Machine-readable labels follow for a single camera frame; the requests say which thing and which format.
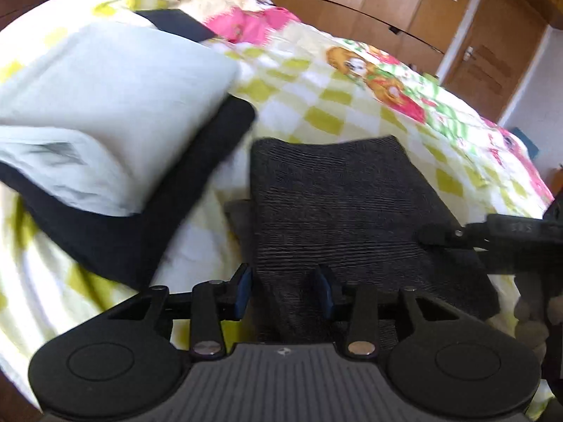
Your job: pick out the white folded garment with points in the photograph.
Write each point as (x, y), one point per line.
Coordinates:
(101, 110)

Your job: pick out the blue object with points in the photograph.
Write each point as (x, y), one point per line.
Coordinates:
(527, 143)

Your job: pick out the wooden door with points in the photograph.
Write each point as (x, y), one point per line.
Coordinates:
(492, 57)

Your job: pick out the black flat rectangular item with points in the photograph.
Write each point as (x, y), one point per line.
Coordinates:
(178, 24)

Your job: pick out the wooden wardrobe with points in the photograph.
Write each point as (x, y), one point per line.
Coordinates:
(374, 4)

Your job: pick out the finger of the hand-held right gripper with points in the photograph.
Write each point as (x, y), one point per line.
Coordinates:
(444, 235)

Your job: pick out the person's right hand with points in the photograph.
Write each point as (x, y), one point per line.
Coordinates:
(530, 329)

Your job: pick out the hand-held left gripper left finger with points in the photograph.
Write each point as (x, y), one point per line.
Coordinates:
(242, 292)

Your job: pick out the dark grey plaid pants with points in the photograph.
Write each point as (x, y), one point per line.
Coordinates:
(343, 202)

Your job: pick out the black folded garment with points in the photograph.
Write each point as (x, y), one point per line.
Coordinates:
(145, 228)

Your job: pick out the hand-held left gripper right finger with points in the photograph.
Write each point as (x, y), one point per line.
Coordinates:
(325, 292)

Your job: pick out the checkered printed bed blanket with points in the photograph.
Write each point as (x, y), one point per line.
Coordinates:
(308, 96)

